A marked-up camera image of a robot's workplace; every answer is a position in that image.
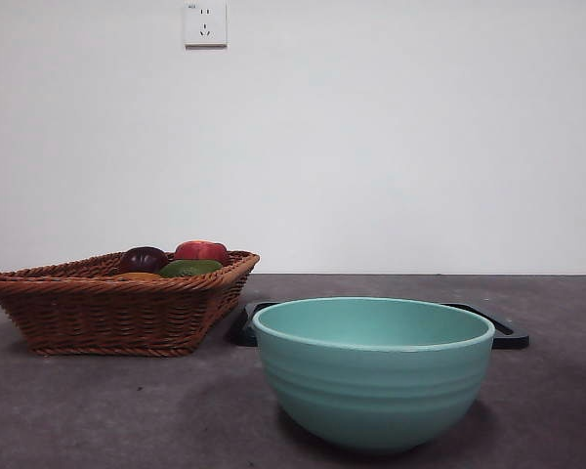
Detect white wall socket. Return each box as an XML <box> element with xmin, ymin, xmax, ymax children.
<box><xmin>184</xmin><ymin>1</ymin><xmax>229</xmax><ymax>49</ymax></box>

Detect black rectangular tray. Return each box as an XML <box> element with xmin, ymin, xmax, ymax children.
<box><xmin>229</xmin><ymin>301</ymin><xmax>530</xmax><ymax>351</ymax></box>

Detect teal ribbed bowl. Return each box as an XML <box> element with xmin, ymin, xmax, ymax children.
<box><xmin>251</xmin><ymin>296</ymin><xmax>496</xmax><ymax>451</ymax></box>

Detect green avocado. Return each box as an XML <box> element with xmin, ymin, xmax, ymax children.
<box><xmin>158</xmin><ymin>259</ymin><xmax>225</xmax><ymax>278</ymax></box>

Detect dark purple round fruit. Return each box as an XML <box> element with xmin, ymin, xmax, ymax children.
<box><xmin>119</xmin><ymin>246</ymin><xmax>170</xmax><ymax>275</ymax></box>

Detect red apple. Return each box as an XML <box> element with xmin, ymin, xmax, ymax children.
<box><xmin>174</xmin><ymin>239</ymin><xmax>230</xmax><ymax>268</ymax></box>

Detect brown wicker basket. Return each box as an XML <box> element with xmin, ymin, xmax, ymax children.
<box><xmin>0</xmin><ymin>249</ymin><xmax>261</xmax><ymax>358</ymax></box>

